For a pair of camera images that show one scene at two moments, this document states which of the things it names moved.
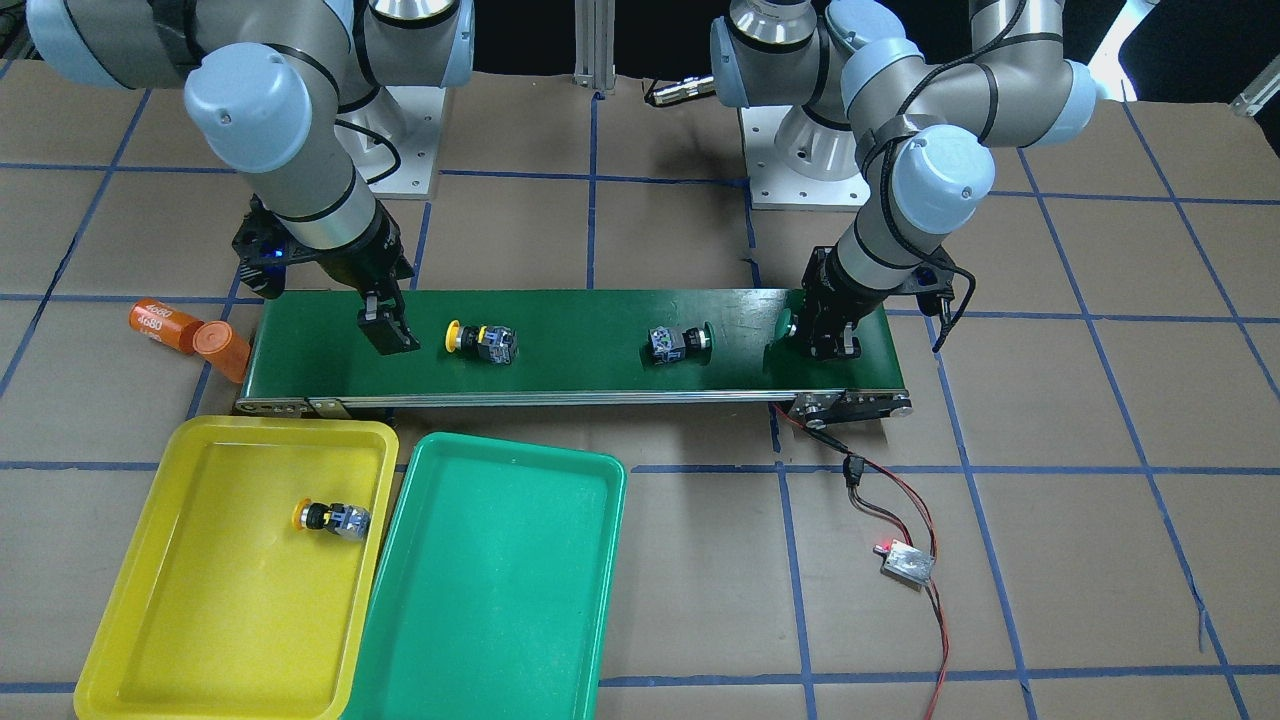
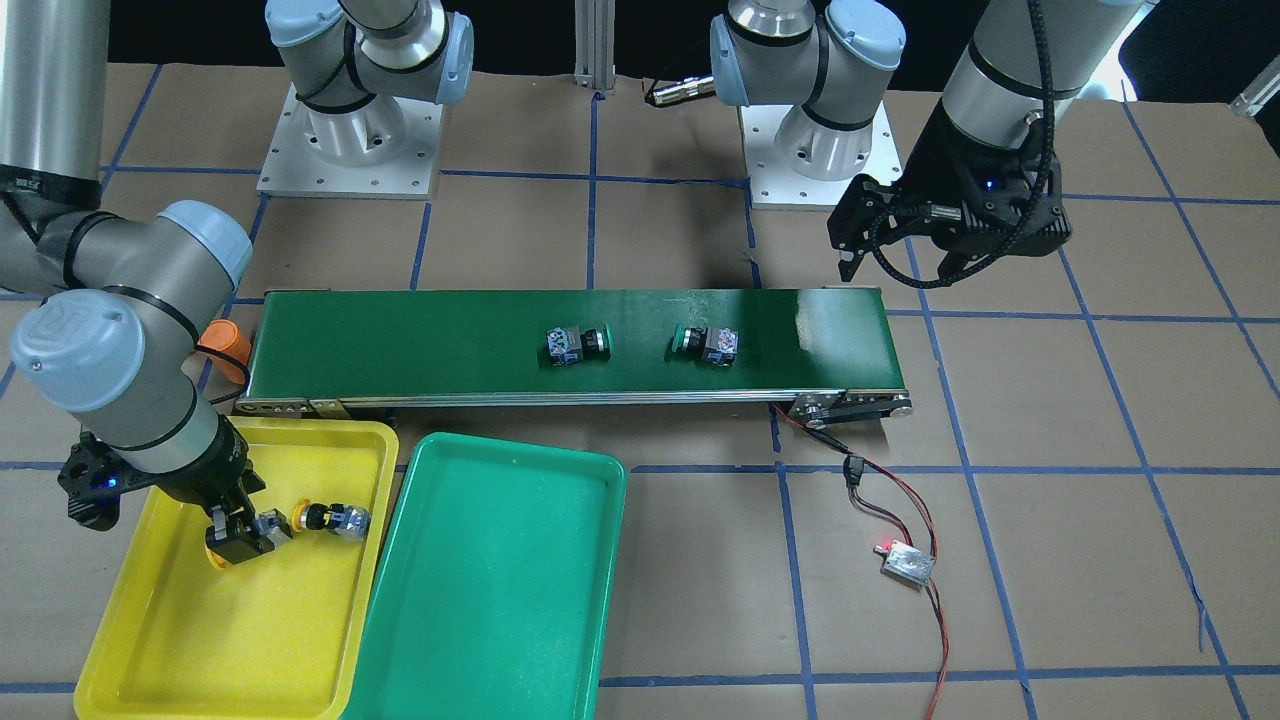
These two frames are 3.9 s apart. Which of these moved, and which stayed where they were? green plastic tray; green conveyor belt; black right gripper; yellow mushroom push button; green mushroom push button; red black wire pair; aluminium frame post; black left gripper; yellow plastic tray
Moved: black left gripper; green mushroom push button; black right gripper
Stayed: yellow plastic tray; yellow mushroom push button; green plastic tray; red black wire pair; green conveyor belt; aluminium frame post
